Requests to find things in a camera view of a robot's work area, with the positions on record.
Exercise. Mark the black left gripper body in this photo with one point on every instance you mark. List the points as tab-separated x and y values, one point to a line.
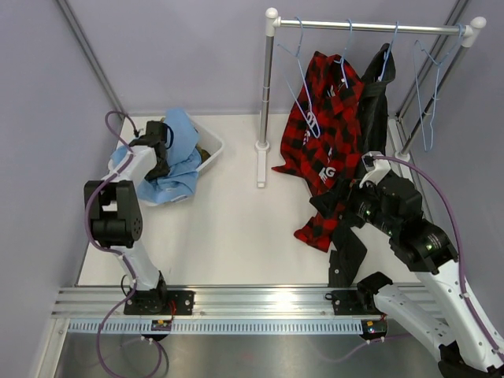
161	170

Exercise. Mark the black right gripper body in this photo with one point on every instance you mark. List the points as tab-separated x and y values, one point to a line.
361	201

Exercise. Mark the light blue shirt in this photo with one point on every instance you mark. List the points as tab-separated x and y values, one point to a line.
181	181

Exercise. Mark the yellow plaid shirt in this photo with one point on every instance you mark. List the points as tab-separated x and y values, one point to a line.
183	140

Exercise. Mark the light blue wire hanger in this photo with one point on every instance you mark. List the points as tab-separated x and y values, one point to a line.
427	90

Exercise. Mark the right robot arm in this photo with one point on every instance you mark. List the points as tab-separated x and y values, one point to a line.
463	343

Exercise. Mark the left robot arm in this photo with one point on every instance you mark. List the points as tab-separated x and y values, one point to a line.
114	220

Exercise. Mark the dark grey striped shirt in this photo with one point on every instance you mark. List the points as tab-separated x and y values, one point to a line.
374	118

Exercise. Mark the red black plaid shirt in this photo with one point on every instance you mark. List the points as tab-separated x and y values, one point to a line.
321	141

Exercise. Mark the blue hanger of red shirt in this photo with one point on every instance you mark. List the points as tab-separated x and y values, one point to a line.
344	54

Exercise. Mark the blue hanger of grey shirt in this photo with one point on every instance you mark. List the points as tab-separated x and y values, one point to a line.
388	52

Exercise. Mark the white plastic basket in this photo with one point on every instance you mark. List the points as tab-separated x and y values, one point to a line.
208	149

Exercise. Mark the metal clothes rack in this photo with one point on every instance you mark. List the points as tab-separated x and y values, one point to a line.
468	34

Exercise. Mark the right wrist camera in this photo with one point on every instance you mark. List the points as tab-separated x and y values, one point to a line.
376	168

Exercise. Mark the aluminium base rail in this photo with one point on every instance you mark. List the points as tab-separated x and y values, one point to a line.
213	301

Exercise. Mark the white slotted cable duct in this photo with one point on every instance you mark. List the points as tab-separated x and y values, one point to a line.
220	327

